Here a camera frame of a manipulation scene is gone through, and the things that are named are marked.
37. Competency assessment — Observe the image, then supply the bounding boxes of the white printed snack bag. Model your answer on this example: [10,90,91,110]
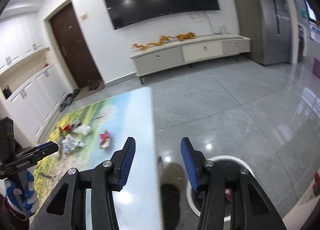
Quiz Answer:
[61,134,86,154]

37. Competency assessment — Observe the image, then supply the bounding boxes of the red wrapper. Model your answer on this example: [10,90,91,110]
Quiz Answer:
[59,123,74,134]

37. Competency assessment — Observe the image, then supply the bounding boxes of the white plastic bag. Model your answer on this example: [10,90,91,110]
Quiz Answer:
[73,124,91,136]

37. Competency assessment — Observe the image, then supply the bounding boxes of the pink snack wrapper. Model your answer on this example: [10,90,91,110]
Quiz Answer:
[99,130,111,149]

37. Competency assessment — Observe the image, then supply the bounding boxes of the white round trash bin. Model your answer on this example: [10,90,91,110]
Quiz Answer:
[185,155,255,217]

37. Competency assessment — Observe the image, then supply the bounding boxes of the blue white gloved left hand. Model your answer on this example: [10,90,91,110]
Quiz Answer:
[4,170,39,218]

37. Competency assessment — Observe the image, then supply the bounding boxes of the white lower shoe cabinets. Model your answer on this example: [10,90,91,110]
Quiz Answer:
[5,64,69,143]

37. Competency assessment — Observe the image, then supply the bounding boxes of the grey slippers by cabinet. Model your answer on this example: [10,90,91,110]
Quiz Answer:
[59,89,80,112]

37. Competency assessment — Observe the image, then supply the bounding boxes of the landscape print table mat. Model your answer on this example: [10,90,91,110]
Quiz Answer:
[34,87,163,229]

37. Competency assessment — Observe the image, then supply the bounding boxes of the brown door mat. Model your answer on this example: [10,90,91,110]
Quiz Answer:
[73,83,105,102]

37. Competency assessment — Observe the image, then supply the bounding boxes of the beige slipper on floor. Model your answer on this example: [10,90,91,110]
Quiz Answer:
[161,162,185,229]

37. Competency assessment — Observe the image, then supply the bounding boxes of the dark shoes by door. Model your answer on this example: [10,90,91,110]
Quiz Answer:
[87,79,100,91]

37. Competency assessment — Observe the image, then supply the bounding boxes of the dark brown entrance door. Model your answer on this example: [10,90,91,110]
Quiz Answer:
[49,4,102,89]

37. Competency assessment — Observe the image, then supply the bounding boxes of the white grey TV cabinet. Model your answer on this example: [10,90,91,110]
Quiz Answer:
[131,34,251,83]

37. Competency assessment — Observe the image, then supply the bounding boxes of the purple box on floor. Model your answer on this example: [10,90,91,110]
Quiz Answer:
[313,58,320,78]

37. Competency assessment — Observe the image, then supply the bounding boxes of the golden dragon ornament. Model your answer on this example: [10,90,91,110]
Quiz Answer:
[131,32,196,51]

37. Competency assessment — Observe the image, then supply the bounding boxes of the stainless steel refrigerator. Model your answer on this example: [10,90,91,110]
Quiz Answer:
[251,0,299,66]

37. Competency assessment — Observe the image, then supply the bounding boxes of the white upper wall cabinets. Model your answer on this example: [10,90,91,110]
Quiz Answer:
[1,13,47,73]

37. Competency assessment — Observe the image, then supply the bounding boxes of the white wall switch plate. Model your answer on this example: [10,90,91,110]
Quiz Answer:
[80,13,87,20]

